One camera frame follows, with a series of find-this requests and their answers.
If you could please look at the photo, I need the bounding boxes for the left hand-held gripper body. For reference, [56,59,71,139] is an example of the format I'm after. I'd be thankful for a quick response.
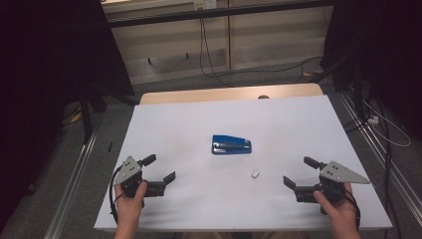
[113,155,149,199]

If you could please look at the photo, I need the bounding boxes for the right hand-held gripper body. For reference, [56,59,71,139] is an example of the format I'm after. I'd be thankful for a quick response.
[318,160,370,204]

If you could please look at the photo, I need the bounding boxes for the blue stapler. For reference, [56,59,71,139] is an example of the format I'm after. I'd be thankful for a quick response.
[211,133,253,155]

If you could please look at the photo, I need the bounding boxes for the person's left hand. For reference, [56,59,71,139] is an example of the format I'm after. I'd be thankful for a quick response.
[113,180,149,230]

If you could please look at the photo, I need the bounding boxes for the person's right hand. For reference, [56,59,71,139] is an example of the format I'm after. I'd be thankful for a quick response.
[313,182,361,232]

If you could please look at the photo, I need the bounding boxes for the white table board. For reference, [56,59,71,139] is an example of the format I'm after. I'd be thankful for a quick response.
[94,94,394,232]

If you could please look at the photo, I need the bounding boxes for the black stand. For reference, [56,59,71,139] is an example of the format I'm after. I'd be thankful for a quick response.
[312,49,366,118]
[78,83,140,145]

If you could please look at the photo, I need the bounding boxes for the wooden table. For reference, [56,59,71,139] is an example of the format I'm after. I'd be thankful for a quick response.
[138,83,324,106]

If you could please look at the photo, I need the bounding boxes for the black curtain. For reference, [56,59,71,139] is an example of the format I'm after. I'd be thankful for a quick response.
[319,0,422,140]
[0,0,135,230]

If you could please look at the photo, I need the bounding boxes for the black horizontal bar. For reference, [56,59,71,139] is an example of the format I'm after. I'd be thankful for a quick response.
[107,0,334,29]

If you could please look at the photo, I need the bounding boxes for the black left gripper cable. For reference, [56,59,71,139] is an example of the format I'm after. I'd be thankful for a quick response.
[108,164,124,224]

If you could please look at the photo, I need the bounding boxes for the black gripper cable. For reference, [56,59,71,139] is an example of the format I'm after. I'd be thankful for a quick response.
[341,190,362,230]
[108,164,124,224]

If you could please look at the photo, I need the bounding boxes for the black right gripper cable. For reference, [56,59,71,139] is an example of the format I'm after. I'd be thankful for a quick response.
[341,190,362,230]

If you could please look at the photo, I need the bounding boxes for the black cable bundle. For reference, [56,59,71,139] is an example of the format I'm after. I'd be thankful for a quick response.
[342,99,402,239]

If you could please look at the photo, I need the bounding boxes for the aluminium floor rail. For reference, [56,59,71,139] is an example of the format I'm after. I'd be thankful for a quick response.
[43,127,101,239]
[336,91,422,218]

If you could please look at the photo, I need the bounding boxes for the white cable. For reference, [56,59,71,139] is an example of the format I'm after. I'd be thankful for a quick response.
[362,99,412,148]

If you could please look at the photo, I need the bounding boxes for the black floor cable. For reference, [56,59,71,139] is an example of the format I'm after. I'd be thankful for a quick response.
[228,55,324,84]

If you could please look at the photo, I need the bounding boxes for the black hanging cable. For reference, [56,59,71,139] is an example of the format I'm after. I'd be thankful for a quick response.
[198,8,233,88]

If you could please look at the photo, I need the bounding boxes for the white wall socket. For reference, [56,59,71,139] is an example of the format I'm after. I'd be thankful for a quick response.
[193,0,218,10]

